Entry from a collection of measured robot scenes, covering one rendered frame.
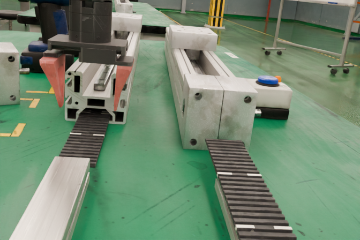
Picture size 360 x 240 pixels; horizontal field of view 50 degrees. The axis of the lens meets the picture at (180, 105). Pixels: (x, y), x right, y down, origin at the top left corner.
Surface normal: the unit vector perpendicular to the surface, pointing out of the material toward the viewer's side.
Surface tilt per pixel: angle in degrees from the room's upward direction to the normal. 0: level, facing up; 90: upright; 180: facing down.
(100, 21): 90
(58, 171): 0
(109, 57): 90
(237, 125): 90
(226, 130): 90
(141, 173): 0
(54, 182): 0
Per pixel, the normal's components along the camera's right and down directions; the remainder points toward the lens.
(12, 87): 0.47, 0.30
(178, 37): 0.07, 0.30
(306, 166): 0.09, -0.95
